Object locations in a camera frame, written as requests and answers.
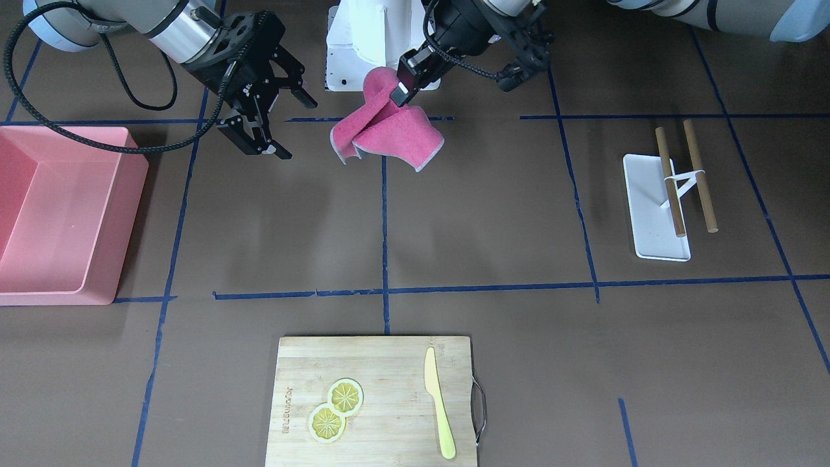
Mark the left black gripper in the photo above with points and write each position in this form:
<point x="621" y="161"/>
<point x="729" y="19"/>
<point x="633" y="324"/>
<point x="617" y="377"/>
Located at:
<point x="468" y="30"/>

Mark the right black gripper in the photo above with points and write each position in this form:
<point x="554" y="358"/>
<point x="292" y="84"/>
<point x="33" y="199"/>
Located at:
<point x="235" y="84"/>

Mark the pink cloth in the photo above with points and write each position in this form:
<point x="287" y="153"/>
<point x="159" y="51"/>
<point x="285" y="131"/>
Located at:
<point x="380" y="127"/>

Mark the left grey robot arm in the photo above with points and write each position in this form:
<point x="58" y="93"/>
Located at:
<point x="778" y="21"/>

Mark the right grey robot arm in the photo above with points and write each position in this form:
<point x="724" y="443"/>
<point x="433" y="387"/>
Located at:
<point x="180" y="30"/>

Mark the pink plastic bin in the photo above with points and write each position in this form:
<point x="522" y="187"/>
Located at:
<point x="68" y="212"/>

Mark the white rack tray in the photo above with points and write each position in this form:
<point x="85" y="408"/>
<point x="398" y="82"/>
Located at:
<point x="653" y="226"/>

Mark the lemon slice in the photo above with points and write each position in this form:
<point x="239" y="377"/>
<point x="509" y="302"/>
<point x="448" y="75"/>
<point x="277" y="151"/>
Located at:
<point x="325" y="424"/>
<point x="346" y="397"/>

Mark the yellow plastic knife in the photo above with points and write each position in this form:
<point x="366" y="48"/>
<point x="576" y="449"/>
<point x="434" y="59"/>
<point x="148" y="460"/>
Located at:
<point x="432" y="385"/>

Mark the wooden cutting board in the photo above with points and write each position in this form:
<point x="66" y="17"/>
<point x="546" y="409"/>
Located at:
<point x="396" y="425"/>

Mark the white pedestal column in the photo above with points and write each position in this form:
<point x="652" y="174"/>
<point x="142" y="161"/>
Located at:
<point x="363" y="35"/>

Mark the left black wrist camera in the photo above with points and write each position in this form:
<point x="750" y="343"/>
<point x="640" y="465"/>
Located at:
<point x="530" y="41"/>

